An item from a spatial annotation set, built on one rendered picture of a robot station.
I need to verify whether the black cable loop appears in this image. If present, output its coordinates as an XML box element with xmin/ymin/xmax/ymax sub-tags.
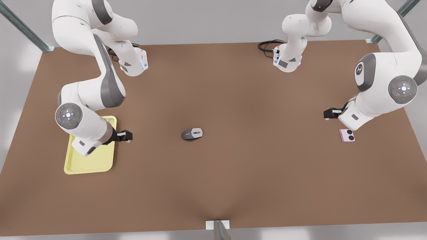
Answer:
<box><xmin>258</xmin><ymin>39</ymin><xmax>286</xmax><ymax>59</ymax></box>
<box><xmin>107</xmin><ymin>43</ymin><xmax>140</xmax><ymax>63</ymax></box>

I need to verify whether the grey computer mouse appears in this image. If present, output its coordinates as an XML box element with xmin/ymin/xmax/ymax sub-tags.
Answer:
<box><xmin>181</xmin><ymin>128</ymin><xmax>203</xmax><ymax>142</ymax></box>

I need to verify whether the yellow plastic tray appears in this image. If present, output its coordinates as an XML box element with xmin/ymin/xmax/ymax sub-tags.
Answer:
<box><xmin>64</xmin><ymin>116</ymin><xmax>117</xmax><ymax>175</ymax></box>

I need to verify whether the pink smartphone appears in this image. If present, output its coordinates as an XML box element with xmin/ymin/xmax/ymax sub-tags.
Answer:
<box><xmin>339</xmin><ymin>129</ymin><xmax>356</xmax><ymax>143</ymax></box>

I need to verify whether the silver frame post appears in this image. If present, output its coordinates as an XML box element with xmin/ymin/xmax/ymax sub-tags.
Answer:
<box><xmin>365</xmin><ymin>0</ymin><xmax>421</xmax><ymax>45</ymax></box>
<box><xmin>0</xmin><ymin>2</ymin><xmax>55</xmax><ymax>53</ymax></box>
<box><xmin>205</xmin><ymin>220</ymin><xmax>232</xmax><ymax>240</ymax></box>

